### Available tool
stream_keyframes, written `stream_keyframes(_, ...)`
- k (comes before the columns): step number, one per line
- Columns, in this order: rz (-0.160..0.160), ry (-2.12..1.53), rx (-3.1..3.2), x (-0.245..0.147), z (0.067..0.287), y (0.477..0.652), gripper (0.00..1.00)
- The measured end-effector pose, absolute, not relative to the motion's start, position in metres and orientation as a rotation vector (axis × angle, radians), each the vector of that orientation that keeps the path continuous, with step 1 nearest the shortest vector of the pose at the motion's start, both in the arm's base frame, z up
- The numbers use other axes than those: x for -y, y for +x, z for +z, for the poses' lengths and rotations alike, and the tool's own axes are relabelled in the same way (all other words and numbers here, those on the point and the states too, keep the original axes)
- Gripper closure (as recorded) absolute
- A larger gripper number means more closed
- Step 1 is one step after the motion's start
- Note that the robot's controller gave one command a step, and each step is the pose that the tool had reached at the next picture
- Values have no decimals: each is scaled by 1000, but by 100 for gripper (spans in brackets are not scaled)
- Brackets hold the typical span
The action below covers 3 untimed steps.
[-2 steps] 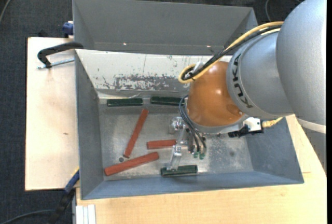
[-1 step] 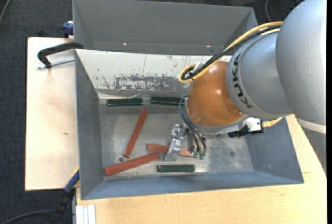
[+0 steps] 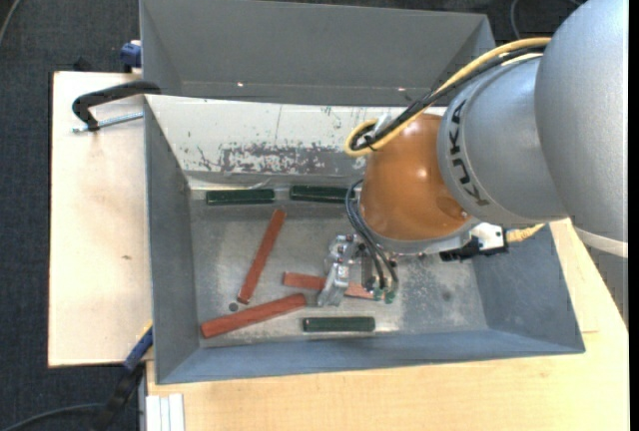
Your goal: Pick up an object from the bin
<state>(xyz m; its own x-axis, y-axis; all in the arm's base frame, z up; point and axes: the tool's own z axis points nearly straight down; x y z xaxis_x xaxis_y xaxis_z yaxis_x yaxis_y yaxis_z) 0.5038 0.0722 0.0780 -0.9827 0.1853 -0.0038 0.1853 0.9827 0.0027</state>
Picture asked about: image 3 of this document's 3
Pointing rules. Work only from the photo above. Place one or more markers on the grey metal bin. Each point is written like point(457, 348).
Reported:
point(319, 50)

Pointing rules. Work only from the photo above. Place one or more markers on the pale wood flat board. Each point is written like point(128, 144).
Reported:
point(97, 229)

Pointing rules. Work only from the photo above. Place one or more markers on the dark green flat block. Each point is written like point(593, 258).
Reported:
point(319, 193)
point(338, 324)
point(240, 197)

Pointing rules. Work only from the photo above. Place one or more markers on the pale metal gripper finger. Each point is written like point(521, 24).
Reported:
point(337, 284)
point(333, 258)

